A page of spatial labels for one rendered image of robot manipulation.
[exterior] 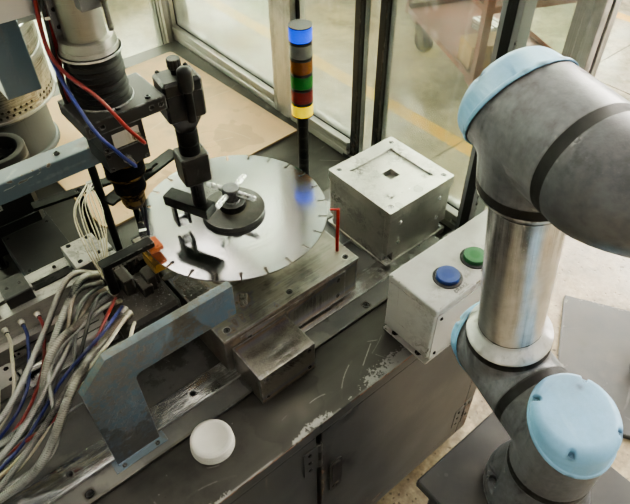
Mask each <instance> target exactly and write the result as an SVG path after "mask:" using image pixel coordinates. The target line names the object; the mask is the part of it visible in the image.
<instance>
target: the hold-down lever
mask: <svg viewBox="0 0 630 504"><path fill-rule="evenodd" d="M176 76H177V81H178V86H179V90H180V91H181V92H182V93H183V96H184V102H185V107H186V112H187V118H188V122H189V123H195V122H197V117H196V111H195V105H194V99H193V94H192V92H193V90H194V81H193V75H192V70H191V68H190V67H188V66H185V65H182V66H179V67H178V68H177V69H176Z"/></svg>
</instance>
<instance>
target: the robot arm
mask: <svg viewBox="0 0 630 504"><path fill-rule="evenodd" d="M458 126H459V129H460V131H461V133H462V134H463V138H464V139H465V141H466V142H468V143H469V144H471V145H473V146H474V147H475V149H476V152H477V166H476V190H477V193H478V195H479V197H480V199H481V200H482V201H483V203H484V204H485V205H486V206H487V207H488V213H487V224H486V235H485V246H484V257H483V268H482V279H481V290H480V302H478V303H476V304H474V305H472V306H471V307H470V308H468V309H467V310H466V311H465V312H464V313H463V314H462V315H461V316H460V319H461V320H460V321H458V322H456V323H455V325H454V327H453V329H452V332H451V347H452V350H453V352H454V353H455V356H456V359H457V361H458V363H459V364H460V366H461V367H462V368H463V369H464V370H465V371H466V372H467V374H468V375H469V377H470V378H471V380H472V381H473V383H474V384H475V385H476V387H477V388H478V390H479V391H480V393H481V394H482V396H483V397H484V399H485V400H486V402H487V403H488V405H489V406H490V408H491V409H492V411H493V412H494V414H495V415H496V417H497V418H498V420H499V421H500V423H501V424H502V426H503V427H504V429H505V430H506V431H507V433H508V434H509V436H510V437H511V439H510V440H508V441H506V442H505V443H503V444H501V445H500V446H499V447H498V448H497V449H496V450H495V451H494V452H493V453H492V455H491V456H490V458H489V460H488V462H487V465H486V467H485V470H484V475H483V487H484V492H485V496H486V499H487V501H488V504H590V502H591V496H590V490H591V488H592V487H593V486H594V484H595V483H596V482H597V480H598V479H599V478H600V476H601V475H602V474H603V473H604V472H606V471H607V470H608V469H609V467H610V466H611V465H612V463H613V462H614V460H615V458H616V455H617V452H618V450H619V448H620V446H621V443H622V438H623V424H622V419H621V416H620V413H619V410H618V408H617V406H616V405H615V403H614V401H613V400H612V399H611V397H610V396H609V395H608V394H607V393H606V392H605V391H604V390H603V389H602V388H601V387H600V386H599V385H597V384H596V383H594V382H593V381H591V380H589V379H588V380H587V381H586V380H583V379H582V377H581V376H580V375H576V374H571V373H568V372H567V371H566V369H565V368H564V367H563V366H562V364H561V363H560V362H559V361H558V359H557V358H556V357H555V356H554V354H553V353H552V352H551V348H552V344H553V340H554V330H553V325H552V323H551V320H550V319H549V317H548V315H547V313H548V309H549V305H550V300H551V296H552V292H553V288H554V283H555V279H556V275H557V271H558V267H559V262H560V258H561V254H562V250H563V245H564V241H565V237H566V235H568V236H569V237H571V238H573V239H575V240H577V241H579V242H582V243H584V244H586V245H588V246H591V247H594V248H596V249H599V250H602V251H605V252H608V253H612V254H615V255H619V256H623V257H627V258H630V102H629V101H628V100H627V99H625V98H624V97H622V96H621V95H619V94H618V93H617V92H615V91H614V90H612V89H611V88H609V87H608V86H606V85H605V84H604V83H602V82H601V81H599V80H598V79H596V78H595V77H594V76H592V75H591V74H589V73H588V72H586V71H585V70H584V69H582V68H581V67H579V64H578V63H577V62H576V61H575V60H574V59H572V58H569V57H564V56H562V55H561V54H559V53H557V52H556V51H554V50H552V49H550V48H548V47H543V46H528V47H523V48H520V49H517V50H514V51H511V52H509V53H507V54H505V55H504V56H502V57H500V58H499V59H497V60H496V61H494V62H493V63H491V64H490V65H489V66H488V67H487V68H485V69H484V70H483V72H482V74H481V75H480V76H479V77H478V78H477V79H475V80H474V81H473V82H472V84H471V85H470V86H469V88H468V89H467V91H466V93H465V95H464V97H463V99H462V101H461V103H460V106H459V110H458Z"/></svg>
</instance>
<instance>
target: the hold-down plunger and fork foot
mask: <svg viewBox="0 0 630 504"><path fill-rule="evenodd" d="M190 190H191V193H188V192H185V191H182V190H179V189H176V188H173V187H171V188H170V189H169V190H168V191H167V192H166V193H165V194H164V195H163V199H164V203H165V205H167V206H169V207H171V210H172V214H173V218H174V221H175V223H176V224H177V226H178V227H181V224H180V219H179V215H178V211H177V209H178V210H181V211H184V214H185V215H186V217H187V219H188V221H189V223H192V218H191V214H192V215H195V216H198V217H201V218H203V219H206V220H208V219H209V218H210V217H211V216H212V215H213V214H214V213H215V212H216V205H215V202H214V201H212V200H209V199H207V198H206V193H205V187H204V183H203V184H201V185H198V186H192V187H190Z"/></svg>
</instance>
